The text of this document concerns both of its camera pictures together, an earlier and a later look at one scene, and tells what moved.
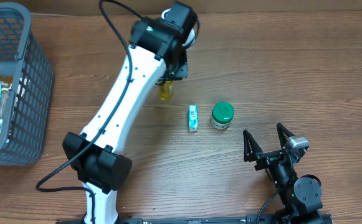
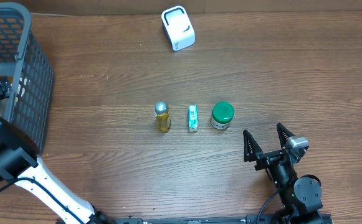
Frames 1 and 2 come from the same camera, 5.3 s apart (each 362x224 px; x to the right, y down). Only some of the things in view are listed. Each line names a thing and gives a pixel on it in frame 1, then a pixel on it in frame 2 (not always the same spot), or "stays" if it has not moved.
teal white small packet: x=193 y=118 stays
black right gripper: x=254 y=152 stays
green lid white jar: x=222 y=115 stays
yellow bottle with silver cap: x=166 y=90 to x=161 y=113
